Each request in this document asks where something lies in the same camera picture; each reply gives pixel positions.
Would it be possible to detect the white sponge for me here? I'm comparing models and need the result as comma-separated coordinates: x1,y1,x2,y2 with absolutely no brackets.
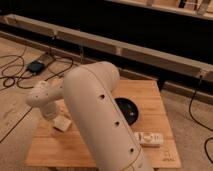
53,115,72,132

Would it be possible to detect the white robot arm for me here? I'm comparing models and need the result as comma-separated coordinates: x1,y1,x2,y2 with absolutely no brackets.
26,62,154,171

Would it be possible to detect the dark ceramic bowl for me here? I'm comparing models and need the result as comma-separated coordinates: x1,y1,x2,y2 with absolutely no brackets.
115,98,139,125

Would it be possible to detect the wooden table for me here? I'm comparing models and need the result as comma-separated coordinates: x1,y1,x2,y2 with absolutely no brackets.
25,80,181,171

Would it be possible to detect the blue power adapter box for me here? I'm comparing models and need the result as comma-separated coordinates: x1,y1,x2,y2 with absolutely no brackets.
27,61,45,74

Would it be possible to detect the white remote control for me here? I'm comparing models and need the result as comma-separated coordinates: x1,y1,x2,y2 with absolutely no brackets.
134,132,164,147

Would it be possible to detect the long wooden frame beam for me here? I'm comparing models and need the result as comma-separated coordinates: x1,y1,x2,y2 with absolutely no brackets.
0,14,213,83

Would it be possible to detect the black cable at right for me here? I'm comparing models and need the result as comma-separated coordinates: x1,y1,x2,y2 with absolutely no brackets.
188,75,213,165

